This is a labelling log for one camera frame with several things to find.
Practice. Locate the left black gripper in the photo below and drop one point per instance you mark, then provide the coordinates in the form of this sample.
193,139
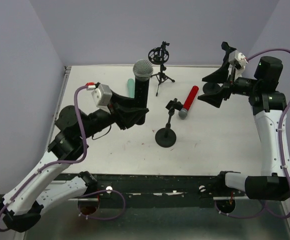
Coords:
117,115

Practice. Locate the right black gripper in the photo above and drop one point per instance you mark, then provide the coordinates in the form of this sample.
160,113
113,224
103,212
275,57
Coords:
228,85

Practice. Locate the black microphone silver grille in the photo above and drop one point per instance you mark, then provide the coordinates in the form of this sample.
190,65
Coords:
142,70

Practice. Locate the short black round-base stand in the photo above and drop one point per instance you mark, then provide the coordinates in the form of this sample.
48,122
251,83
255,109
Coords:
166,137

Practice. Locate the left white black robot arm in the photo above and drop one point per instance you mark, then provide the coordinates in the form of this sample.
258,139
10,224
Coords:
24,205

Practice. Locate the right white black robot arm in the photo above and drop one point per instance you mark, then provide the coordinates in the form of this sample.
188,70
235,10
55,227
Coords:
267,106

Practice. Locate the tall black round-base stand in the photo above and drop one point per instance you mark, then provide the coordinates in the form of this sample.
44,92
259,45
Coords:
210,87

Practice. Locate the mint green microphone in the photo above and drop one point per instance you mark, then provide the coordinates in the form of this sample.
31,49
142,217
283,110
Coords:
131,88

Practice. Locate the red microphone grey grille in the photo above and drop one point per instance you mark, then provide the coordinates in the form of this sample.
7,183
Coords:
183,113

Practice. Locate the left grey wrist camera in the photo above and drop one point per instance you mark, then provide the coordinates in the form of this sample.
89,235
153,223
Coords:
102,96

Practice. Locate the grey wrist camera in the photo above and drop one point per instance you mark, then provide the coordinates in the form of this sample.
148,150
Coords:
238,60
102,96

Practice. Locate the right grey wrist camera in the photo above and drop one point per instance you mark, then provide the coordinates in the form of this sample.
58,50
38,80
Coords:
238,60

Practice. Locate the black tripod shock mount stand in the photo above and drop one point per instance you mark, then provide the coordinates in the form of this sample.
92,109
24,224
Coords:
159,56

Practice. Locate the black mounting base plate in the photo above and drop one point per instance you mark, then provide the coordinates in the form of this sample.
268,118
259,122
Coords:
159,191

